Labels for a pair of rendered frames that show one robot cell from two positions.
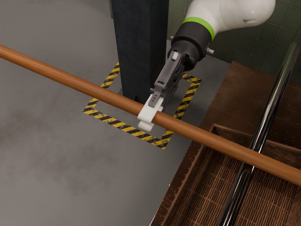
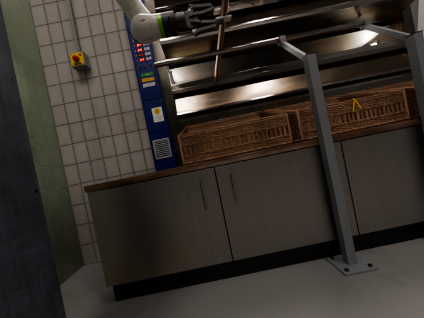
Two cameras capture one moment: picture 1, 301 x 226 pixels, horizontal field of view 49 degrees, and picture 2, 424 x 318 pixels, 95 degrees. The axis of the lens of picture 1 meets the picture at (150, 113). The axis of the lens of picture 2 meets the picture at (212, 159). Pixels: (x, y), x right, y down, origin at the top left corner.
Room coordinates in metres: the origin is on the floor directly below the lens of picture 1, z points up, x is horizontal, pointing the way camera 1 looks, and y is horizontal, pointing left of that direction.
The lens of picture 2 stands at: (0.92, 0.67, 0.59)
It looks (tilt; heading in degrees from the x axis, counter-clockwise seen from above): 0 degrees down; 242
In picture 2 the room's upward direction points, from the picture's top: 12 degrees counter-clockwise
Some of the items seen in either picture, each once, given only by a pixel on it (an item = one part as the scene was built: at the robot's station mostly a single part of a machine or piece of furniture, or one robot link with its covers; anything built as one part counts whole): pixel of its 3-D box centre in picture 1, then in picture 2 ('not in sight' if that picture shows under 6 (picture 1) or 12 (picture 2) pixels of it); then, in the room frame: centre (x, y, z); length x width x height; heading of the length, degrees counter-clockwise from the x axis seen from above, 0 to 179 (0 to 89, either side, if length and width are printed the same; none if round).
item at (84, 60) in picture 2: not in sight; (80, 61); (0.96, -0.94, 1.46); 0.10 x 0.07 x 0.10; 153
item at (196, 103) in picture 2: not in sight; (293, 82); (-0.39, -0.29, 1.02); 1.79 x 0.11 x 0.19; 153
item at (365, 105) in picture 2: not in sight; (323, 113); (-0.27, -0.04, 0.72); 0.56 x 0.49 x 0.28; 153
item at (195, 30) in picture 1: (191, 44); (170, 25); (0.58, -0.11, 1.19); 0.12 x 0.06 x 0.09; 64
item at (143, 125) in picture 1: (150, 116); (223, 19); (0.38, 0.00, 1.17); 0.07 x 0.03 x 0.01; 154
